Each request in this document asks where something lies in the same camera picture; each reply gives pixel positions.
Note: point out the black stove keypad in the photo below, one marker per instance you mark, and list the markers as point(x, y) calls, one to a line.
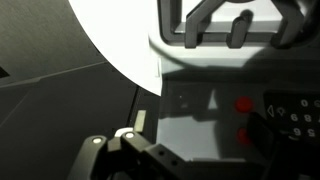
point(300, 110)

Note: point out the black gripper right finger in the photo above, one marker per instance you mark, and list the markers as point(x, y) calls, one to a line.
point(293, 163)

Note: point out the silver label plate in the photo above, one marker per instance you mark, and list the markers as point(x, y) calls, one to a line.
point(140, 120)

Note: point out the round white table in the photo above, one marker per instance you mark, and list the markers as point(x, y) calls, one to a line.
point(116, 40)

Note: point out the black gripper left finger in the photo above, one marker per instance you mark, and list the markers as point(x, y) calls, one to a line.
point(150, 156)

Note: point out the small red stove button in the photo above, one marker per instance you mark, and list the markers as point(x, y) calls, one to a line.
point(243, 104)
point(243, 136)

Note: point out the grey toy stove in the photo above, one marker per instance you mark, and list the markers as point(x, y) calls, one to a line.
point(193, 133)

